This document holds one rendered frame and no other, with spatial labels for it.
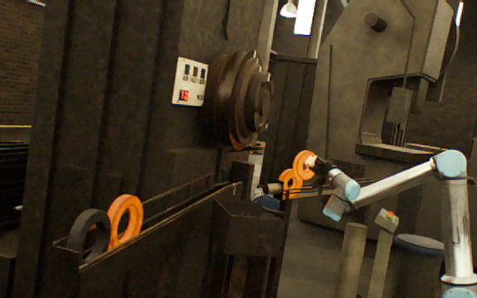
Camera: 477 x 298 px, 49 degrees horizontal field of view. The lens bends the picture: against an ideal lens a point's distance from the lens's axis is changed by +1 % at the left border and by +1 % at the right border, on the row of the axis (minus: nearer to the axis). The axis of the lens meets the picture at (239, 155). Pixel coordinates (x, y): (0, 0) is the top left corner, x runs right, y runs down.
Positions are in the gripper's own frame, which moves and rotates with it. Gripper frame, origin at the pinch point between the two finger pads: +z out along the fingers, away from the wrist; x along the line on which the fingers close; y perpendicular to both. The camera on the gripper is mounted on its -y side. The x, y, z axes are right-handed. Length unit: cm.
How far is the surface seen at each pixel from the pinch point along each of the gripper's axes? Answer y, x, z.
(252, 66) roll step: 44, 51, 3
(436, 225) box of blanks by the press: -53, -172, 11
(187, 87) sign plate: 33, 86, -6
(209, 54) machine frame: 44, 69, 13
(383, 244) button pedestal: -32, -44, -35
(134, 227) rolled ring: -3, 119, -52
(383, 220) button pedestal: -17, -37, -33
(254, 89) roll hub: 36, 53, -6
